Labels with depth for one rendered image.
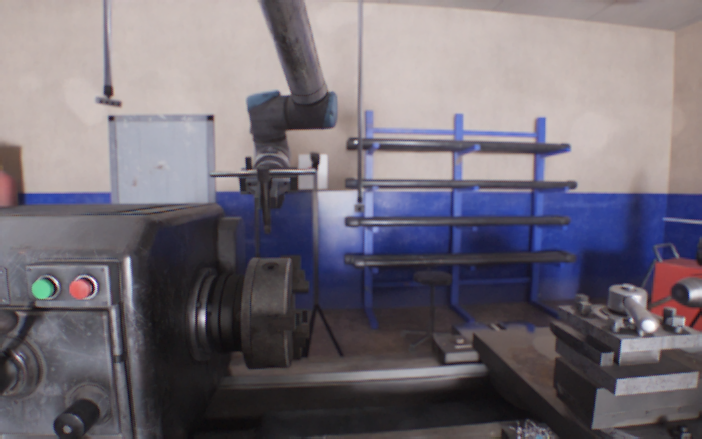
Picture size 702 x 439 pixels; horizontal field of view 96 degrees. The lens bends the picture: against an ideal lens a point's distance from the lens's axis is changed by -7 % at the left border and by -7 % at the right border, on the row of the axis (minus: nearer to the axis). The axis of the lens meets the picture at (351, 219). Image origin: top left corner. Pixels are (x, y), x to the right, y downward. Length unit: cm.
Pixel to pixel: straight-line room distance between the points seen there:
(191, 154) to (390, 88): 226
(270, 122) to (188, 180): 313
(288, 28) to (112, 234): 48
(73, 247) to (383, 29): 389
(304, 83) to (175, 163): 333
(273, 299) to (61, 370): 36
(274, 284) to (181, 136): 342
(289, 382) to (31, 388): 59
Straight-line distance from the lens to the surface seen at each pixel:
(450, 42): 438
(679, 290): 131
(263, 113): 91
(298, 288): 85
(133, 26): 460
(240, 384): 108
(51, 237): 70
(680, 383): 84
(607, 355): 78
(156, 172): 413
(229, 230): 95
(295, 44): 76
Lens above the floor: 138
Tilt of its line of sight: 5 degrees down
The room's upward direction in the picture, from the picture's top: straight up
